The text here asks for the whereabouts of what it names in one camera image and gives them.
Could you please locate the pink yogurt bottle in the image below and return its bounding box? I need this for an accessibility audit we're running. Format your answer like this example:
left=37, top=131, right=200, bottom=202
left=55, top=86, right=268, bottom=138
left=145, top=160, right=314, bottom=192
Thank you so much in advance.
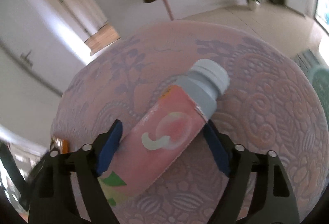
left=99, top=59, right=230, bottom=206

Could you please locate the light blue laundry basket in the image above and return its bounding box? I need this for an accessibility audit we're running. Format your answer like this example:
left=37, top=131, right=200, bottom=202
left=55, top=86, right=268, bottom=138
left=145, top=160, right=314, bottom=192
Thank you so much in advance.
left=308, top=66, right=329, bottom=118

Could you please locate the orange snack bag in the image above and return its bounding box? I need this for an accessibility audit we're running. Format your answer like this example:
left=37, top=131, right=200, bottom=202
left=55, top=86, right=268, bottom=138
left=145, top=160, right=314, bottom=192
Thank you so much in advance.
left=50, top=136, right=69, bottom=154

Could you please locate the white interior door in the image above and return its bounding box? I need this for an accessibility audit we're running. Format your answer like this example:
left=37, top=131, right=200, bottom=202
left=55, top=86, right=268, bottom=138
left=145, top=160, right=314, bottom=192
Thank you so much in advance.
left=1, top=41, right=63, bottom=97

